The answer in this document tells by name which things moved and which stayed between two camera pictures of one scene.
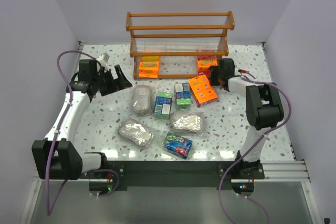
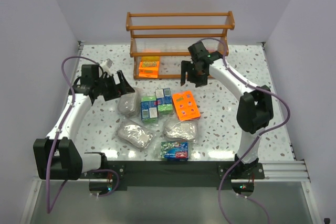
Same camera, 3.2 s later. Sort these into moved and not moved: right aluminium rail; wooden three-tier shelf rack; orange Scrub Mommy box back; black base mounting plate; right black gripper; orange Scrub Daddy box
Moved: right black gripper; orange Scrub Mommy box back
Not moved: wooden three-tier shelf rack; orange Scrub Daddy box; right aluminium rail; black base mounting plate
